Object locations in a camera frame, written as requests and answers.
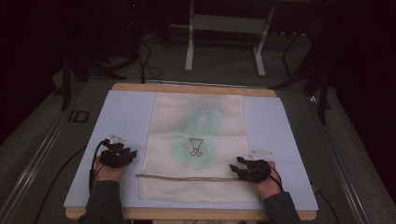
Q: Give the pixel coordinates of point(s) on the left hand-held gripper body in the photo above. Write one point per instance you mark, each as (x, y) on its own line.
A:
(114, 157)

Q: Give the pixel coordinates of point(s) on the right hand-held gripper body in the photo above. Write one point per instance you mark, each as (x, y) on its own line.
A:
(257, 169)

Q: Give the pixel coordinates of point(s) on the person's left hand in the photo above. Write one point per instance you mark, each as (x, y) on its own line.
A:
(107, 173)

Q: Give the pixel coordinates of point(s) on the person's right hand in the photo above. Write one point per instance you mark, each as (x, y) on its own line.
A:
(268, 186)

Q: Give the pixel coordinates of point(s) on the light blue table mat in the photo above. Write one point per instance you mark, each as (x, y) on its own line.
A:
(124, 118)

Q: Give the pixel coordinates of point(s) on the green garment inside bag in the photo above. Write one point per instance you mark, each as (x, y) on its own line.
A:
(186, 149)

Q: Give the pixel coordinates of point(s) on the wooden table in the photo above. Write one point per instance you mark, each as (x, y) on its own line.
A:
(193, 89)

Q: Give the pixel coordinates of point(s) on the black stand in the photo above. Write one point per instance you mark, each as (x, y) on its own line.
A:
(320, 87)
(77, 68)

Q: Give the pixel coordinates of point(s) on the white metal stand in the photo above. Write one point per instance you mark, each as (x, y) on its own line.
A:
(230, 24)

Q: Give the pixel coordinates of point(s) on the black floor bracket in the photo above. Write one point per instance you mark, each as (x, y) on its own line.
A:
(78, 116)

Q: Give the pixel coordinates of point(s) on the metal floor rail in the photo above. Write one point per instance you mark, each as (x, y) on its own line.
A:
(345, 174)
(34, 165)

